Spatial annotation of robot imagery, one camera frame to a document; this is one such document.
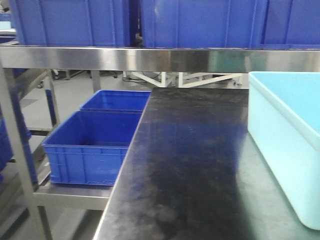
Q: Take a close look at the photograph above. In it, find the far blue bin below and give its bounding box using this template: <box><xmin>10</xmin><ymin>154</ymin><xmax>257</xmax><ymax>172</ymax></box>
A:
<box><xmin>79</xmin><ymin>90</ymin><xmax>151</xmax><ymax>113</ymax></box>

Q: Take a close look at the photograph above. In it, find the large blue crate on shelf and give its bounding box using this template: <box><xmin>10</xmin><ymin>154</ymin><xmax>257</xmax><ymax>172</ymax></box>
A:
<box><xmin>140</xmin><ymin>0</ymin><xmax>268</xmax><ymax>49</ymax></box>

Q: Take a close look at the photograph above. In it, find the blue bin below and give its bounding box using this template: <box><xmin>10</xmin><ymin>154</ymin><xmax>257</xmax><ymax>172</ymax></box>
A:
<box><xmin>79</xmin><ymin>90</ymin><xmax>151</xmax><ymax>113</ymax></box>
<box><xmin>42</xmin><ymin>111</ymin><xmax>142</xmax><ymax>186</ymax></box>

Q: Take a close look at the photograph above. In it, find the light blue plastic tub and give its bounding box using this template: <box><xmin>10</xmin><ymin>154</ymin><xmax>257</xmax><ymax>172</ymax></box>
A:
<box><xmin>248</xmin><ymin>71</ymin><xmax>320</xmax><ymax>230</ymax></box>

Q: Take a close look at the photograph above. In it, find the near blue bin below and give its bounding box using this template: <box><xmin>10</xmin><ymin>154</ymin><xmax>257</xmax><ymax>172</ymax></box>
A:
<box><xmin>42</xmin><ymin>111</ymin><xmax>142</xmax><ymax>186</ymax></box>

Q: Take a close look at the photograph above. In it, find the stainless steel shelf frame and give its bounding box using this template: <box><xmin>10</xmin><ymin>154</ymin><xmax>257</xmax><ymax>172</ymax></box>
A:
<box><xmin>0</xmin><ymin>45</ymin><xmax>320</xmax><ymax>240</ymax></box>

